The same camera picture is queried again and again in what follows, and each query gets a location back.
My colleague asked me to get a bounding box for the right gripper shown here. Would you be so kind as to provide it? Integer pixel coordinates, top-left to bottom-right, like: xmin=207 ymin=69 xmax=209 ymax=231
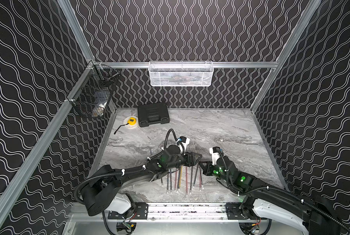
xmin=198 ymin=160 xmax=231 ymax=186

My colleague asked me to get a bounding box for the blue pencil blue cap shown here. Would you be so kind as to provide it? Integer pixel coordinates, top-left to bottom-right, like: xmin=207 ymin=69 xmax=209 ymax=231
xmin=189 ymin=167 xmax=193 ymax=194

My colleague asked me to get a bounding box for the dark pencil yellow cap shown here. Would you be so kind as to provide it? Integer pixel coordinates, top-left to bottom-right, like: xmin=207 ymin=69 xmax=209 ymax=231
xmin=193 ymin=164 xmax=199 ymax=188

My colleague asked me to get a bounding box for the red pencil pair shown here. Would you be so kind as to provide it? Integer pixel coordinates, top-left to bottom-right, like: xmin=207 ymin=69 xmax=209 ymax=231
xmin=199 ymin=167 xmax=203 ymax=191

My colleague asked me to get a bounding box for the red pencil pink cap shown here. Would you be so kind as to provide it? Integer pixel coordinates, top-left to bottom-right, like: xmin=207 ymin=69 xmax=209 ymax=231
xmin=174 ymin=170 xmax=178 ymax=192

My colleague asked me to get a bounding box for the dark blue pencil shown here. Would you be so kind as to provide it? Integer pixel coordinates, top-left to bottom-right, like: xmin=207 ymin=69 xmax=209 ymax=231
xmin=177 ymin=168 xmax=181 ymax=191

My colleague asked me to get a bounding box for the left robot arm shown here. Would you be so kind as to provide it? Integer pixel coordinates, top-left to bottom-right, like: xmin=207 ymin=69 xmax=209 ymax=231
xmin=73 ymin=129 xmax=202 ymax=216

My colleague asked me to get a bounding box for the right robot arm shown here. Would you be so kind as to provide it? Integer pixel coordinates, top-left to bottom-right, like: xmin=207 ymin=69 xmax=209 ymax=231
xmin=200 ymin=156 xmax=350 ymax=235

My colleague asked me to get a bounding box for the black plastic tool case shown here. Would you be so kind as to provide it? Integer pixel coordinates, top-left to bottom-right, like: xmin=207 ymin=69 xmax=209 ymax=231
xmin=137 ymin=102 xmax=170 ymax=127

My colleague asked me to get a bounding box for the yellow tape measure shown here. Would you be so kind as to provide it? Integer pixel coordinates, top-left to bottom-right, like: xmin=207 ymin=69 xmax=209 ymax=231
xmin=114 ymin=116 xmax=138 ymax=135

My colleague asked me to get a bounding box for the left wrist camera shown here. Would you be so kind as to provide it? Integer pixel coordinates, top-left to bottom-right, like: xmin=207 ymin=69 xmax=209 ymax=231
xmin=178 ymin=136 xmax=190 ymax=149

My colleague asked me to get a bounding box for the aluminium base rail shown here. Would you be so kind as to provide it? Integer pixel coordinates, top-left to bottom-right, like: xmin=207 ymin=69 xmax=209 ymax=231
xmin=63 ymin=195 xmax=309 ymax=235

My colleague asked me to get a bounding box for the white mesh wall basket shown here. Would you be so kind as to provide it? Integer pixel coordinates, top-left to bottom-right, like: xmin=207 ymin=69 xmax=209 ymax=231
xmin=148 ymin=61 xmax=214 ymax=87

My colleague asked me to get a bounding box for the black wire wall basket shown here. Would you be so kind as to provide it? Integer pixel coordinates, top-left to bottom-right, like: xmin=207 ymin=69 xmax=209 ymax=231
xmin=68 ymin=63 xmax=122 ymax=119

